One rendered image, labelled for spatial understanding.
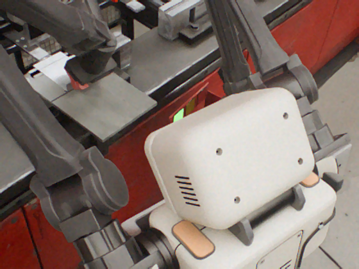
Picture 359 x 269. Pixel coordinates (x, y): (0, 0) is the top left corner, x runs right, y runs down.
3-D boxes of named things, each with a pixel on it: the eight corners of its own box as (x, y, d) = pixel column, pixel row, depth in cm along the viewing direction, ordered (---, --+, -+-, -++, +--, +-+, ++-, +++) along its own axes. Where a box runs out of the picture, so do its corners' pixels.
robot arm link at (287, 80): (290, 131, 90) (316, 118, 90) (267, 80, 89) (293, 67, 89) (279, 131, 99) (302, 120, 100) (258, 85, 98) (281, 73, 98)
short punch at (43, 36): (32, 48, 117) (24, 13, 110) (26, 44, 117) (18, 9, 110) (66, 31, 122) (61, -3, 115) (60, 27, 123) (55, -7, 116)
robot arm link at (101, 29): (62, 51, 99) (99, 31, 97) (41, 0, 100) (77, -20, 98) (92, 65, 110) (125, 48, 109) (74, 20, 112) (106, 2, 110)
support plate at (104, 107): (102, 143, 113) (102, 139, 112) (27, 86, 121) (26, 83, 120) (157, 105, 123) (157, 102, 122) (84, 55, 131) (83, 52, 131)
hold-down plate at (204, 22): (190, 45, 159) (191, 38, 156) (177, 38, 160) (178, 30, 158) (245, 10, 176) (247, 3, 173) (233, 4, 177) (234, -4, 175)
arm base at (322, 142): (309, 166, 87) (353, 139, 93) (290, 125, 86) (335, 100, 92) (281, 171, 94) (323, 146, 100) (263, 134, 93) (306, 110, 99)
